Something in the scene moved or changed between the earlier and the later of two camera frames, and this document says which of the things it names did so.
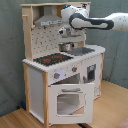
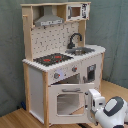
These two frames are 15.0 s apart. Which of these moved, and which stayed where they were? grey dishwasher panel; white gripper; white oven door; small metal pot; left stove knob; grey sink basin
Moved: white gripper; small metal pot
Stayed: grey dishwasher panel; grey sink basin; white oven door; left stove knob
